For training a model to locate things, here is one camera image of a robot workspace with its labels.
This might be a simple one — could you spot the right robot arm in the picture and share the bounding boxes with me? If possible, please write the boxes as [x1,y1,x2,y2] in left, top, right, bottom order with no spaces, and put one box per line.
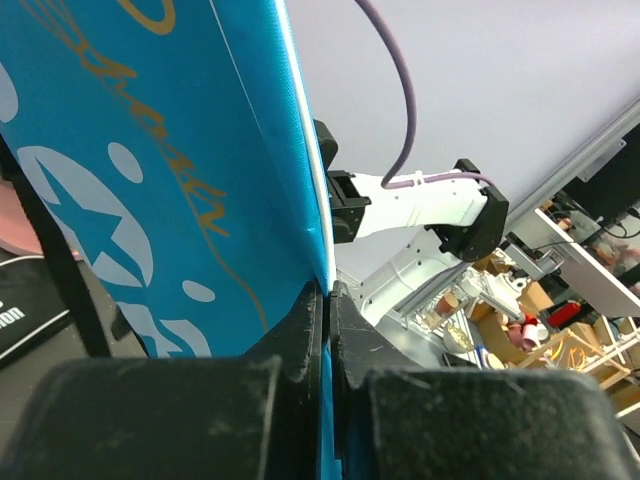
[314,121,509,325]

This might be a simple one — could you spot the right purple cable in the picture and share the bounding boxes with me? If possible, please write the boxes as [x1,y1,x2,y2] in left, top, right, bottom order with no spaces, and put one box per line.
[353,0,496,190]

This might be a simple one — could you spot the black sport racket bag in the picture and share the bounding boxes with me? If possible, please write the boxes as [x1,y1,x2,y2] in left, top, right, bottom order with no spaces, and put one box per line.
[1,255,70,368]

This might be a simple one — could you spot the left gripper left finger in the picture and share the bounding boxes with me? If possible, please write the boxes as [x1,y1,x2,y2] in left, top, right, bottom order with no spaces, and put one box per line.
[1,282,324,479]

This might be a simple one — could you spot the blue sport racket bag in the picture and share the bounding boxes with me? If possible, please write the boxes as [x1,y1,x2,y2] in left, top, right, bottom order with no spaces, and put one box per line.
[1,1,340,479]

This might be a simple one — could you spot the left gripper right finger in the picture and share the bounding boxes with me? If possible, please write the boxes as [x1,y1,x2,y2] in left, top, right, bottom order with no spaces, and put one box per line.
[329,282,635,479]

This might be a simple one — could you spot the pink three-tier shelf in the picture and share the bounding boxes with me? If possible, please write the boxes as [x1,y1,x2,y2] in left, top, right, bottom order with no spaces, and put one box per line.
[0,180,42,255]

